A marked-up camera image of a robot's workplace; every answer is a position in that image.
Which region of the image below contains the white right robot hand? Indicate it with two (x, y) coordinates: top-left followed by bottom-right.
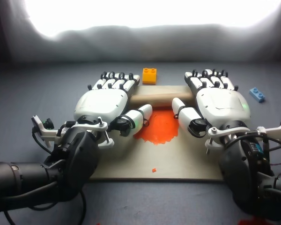
(171, 68), (251, 138)

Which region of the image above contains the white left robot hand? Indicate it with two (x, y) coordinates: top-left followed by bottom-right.
(74, 71), (153, 136)

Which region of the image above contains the blue toy block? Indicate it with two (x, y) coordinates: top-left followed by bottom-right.
(249, 87), (266, 103)

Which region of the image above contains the light wooden board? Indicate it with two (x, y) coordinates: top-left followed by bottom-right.
(89, 84), (225, 183)

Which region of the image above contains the grey table cloth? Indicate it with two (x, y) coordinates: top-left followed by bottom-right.
(0, 23), (281, 225)

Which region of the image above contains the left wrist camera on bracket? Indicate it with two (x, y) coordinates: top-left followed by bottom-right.
(31, 114), (55, 141)

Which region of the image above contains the orange play dough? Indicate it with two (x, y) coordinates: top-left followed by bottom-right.
(133, 108), (180, 146)

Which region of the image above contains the wooden rolling pin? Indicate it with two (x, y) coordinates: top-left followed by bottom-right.
(130, 91), (194, 105)

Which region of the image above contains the yellow toy block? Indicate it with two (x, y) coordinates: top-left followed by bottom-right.
(142, 67), (158, 85)

